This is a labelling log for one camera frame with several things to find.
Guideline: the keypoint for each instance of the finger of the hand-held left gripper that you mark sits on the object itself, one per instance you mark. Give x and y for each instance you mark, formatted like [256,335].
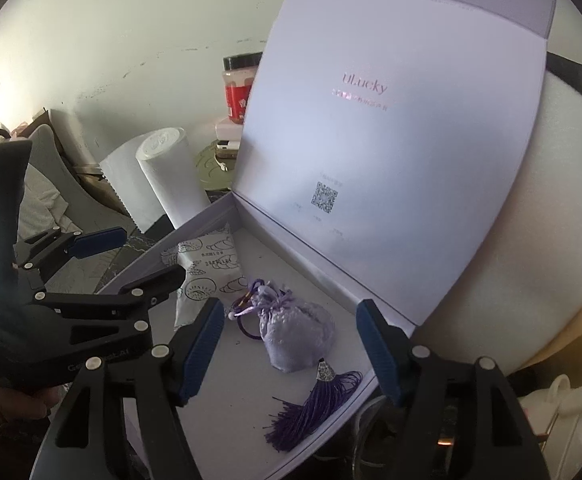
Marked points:
[146,285]
[96,242]

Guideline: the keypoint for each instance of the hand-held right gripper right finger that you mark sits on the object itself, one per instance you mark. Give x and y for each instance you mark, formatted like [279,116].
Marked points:
[378,355]

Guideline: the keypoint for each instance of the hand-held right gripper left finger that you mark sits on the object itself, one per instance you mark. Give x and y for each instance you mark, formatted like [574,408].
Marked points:
[203,350]

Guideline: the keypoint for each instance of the lavender gift box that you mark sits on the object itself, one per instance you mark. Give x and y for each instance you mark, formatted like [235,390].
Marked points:
[371,160]

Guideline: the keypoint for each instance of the person's left hand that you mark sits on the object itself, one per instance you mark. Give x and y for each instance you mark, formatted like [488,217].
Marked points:
[26,407]

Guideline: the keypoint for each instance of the white printed snack packet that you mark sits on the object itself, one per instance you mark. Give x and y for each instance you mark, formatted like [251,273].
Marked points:
[211,270]

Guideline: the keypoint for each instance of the grey chair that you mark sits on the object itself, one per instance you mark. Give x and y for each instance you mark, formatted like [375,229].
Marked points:
[71,180]

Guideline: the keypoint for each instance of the clear glass cup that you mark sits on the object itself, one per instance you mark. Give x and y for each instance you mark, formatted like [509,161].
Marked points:
[371,440]

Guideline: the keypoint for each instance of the purple tassel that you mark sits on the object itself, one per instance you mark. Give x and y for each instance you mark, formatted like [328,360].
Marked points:
[311,410]

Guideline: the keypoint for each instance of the purple sachet pouch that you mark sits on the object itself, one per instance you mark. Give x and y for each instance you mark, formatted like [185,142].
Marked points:
[291,330]

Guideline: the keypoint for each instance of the white paper towel roll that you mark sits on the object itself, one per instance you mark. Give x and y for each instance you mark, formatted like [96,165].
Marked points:
[171,180]

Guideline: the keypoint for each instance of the round green tin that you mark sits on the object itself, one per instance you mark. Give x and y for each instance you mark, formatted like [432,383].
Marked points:
[213,170]

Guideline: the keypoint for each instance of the brown paper bag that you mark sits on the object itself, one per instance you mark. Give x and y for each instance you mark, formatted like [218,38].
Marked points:
[578,332]

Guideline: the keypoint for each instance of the white foam sheet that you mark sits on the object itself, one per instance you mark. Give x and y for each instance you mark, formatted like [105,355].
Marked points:
[546,240]

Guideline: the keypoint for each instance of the red jar with black lid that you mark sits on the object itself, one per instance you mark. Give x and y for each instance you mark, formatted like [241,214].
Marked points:
[238,95]

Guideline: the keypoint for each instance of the black plastic bag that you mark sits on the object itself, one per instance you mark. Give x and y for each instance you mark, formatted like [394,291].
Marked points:
[578,77]

